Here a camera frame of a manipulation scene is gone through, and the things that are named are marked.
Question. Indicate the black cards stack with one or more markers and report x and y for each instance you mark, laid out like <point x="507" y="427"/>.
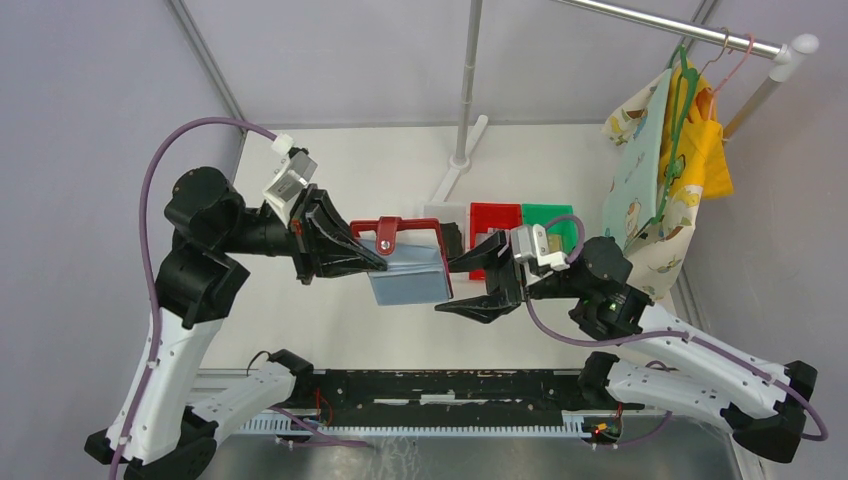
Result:
<point x="453" y="242"/>

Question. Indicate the red leather card holder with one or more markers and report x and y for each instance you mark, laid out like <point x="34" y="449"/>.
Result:
<point x="416" y="273"/>

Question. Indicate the yellow garment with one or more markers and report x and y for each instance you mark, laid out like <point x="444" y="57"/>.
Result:
<point x="706" y="175"/>

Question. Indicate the pink hanger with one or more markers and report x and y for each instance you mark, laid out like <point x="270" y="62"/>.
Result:
<point x="715" y="90"/>

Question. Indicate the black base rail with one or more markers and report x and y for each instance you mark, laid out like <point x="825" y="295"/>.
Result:
<point x="443" y="398"/>

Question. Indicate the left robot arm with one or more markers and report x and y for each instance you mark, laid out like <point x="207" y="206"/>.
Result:
<point x="159" y="433"/>

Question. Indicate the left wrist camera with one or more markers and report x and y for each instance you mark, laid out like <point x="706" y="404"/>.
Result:
<point x="294" y="175"/>

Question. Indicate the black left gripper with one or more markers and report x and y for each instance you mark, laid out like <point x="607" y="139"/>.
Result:
<point x="314" y="253"/>

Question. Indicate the small circuit board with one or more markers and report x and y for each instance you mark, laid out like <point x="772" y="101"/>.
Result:
<point x="604" y="433"/>

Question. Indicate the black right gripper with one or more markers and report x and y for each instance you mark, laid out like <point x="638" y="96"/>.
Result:
<point x="505" y="281"/>

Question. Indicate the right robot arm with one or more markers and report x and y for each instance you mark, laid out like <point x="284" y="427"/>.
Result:
<point x="640" y="352"/>

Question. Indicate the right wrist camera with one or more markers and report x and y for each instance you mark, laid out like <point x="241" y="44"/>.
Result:
<point x="530" y="248"/>

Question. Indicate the white plastic bin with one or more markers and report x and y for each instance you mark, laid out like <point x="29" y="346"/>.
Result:
<point x="447" y="212"/>

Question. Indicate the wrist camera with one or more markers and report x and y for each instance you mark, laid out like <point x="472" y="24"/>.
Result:
<point x="530" y="248"/>
<point x="294" y="175"/>

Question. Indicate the green hanger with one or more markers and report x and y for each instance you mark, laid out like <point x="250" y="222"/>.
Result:
<point x="686" y="89"/>

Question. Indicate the red plastic bin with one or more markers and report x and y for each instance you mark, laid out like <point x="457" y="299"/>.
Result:
<point x="485" y="218"/>

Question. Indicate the patterned cream cloth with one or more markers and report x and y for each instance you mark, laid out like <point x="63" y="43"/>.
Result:
<point x="652" y="225"/>

